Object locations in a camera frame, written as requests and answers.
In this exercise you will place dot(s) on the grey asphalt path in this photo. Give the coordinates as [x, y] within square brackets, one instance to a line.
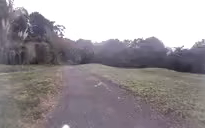
[86, 103]

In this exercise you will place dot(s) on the grass verge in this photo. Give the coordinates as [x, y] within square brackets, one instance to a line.
[20, 93]
[163, 90]

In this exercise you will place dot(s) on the dense wood of trees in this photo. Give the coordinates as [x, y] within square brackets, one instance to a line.
[123, 53]

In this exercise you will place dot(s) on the robot's own part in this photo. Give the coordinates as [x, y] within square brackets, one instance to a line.
[65, 126]

